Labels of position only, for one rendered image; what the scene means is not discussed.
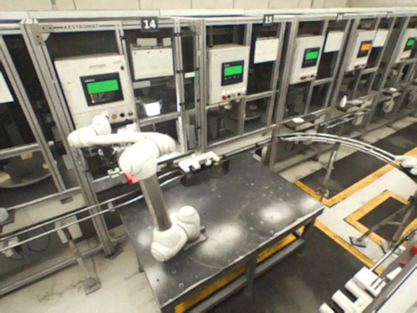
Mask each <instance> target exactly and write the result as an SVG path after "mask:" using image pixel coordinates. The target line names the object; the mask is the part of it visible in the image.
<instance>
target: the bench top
mask: <svg viewBox="0 0 417 313"><path fill-rule="evenodd" d="M222 164H223V162H221V163H219V164H217V165H213V166H212V168H211V169H208V170H205V171H202V172H200V173H197V174H193V173H191V174H189V175H187V177H186V183H187V186H186V187H185V186H184V185H183V184H182V183H181V182H180V179H181V178H178V179H175V180H173V181H170V182H168V183H166V184H165V185H163V186H162V187H161V191H162V194H163V197H164V200H165V203H166V206H167V208H168V212H169V216H170V218H171V221H173V220H174V219H175V217H176V214H177V212H178V211H179V210H180V209H181V208H182V207H185V206H191V207H193V208H194V209H195V210H196V211H197V213H198V215H199V219H200V227H202V226H204V227H205V230H204V231H203V232H201V234H202V235H203V236H204V237H205V238H206V240H205V241H204V242H200V243H198V244H197V245H194V246H193V247H191V248H189V249H188V250H187V251H183V249H182V248H181V249H180V250H179V251H178V252H177V253H176V254H175V255H174V256H173V257H172V258H170V259H168V260H166V261H159V260H157V259H156V258H155V257H154V256H153V255H152V253H151V244H152V242H153V231H154V229H155V224H154V222H153V218H152V216H151V213H150V210H149V208H148V205H147V203H146V200H145V197H142V198H140V199H138V200H136V201H134V202H131V203H129V204H126V205H124V206H121V207H118V211H119V213H120V216H121V218H122V220H123V223H124V225H125V228H126V230H127V232H128V234H129V237H130V239H131V241H132V243H133V246H134V248H135V251H136V253H137V255H138V258H139V260H140V263H141V265H142V267H143V269H144V272H145V274H146V277H147V279H148V281H149V284H150V286H151V288H152V290H153V293H154V295H155V298H156V300H157V302H158V305H159V307H160V309H161V310H163V309H165V308H166V307H168V306H170V305H171V304H173V303H174V302H176V301H178V300H179V299H180V298H182V297H184V296H186V295H187V294H189V293H191V292H192V291H193V290H195V289H197V288H198V287H200V286H201V285H203V284H205V283H206V282H208V281H210V280H211V279H213V278H214V277H216V276H218V275H219V274H221V273H223V272H224V271H226V270H227V269H229V268H231V267H232V266H234V265H236V264H237V263H239V262H240V261H242V260H244V259H245V258H247V257H248V256H250V255H252V254H253V253H255V252H256V251H258V250H260V249H261V248H263V247H265V246H266V245H268V244H269V243H271V242H273V241H274V240H276V239H277V238H279V237H281V236H282V235H283V234H286V233H287V232H289V231H290V230H292V229H294V228H295V227H296V226H298V225H300V224H302V223H303V222H305V221H306V220H308V219H309V218H311V217H313V216H314V215H316V214H317V213H319V212H321V211H322V210H324V209H325V207H326V206H325V205H324V204H322V203H321V202H320V201H318V200H316V199H315V198H314V197H312V196H310V195H309V194H307V193H306V192H305V191H303V190H302V189H300V188H299V187H297V186H296V185H294V184H293V183H291V182H290V181H288V180H287V179H285V178H284V177H282V176H281V175H279V174H278V173H276V172H275V171H274V170H272V169H270V168H269V167H268V166H266V165H265V164H263V163H261V162H260V161H259V160H257V159H255V158H254V157H253V156H251V155H250V154H248V153H246V154H244V155H241V156H238V157H235V158H232V159H231V161H230V170H227V169H226V168H225V167H224V166H223V165H222ZM271 173H273V174H271ZM263 186H264V187H263ZM245 194H247V195H245ZM289 194H290V196H289ZM142 195H143V191H142V189H140V190H138V191H136V192H134V193H132V194H129V195H128V196H125V197H121V198H119V199H116V200H114V202H115V204H116V206H119V205H121V204H125V203H126V202H129V201H132V200H134V199H136V198H138V197H140V196H142ZM157 279H159V281H156V280H157ZM181 284H182V287H180V285H181Z"/></svg>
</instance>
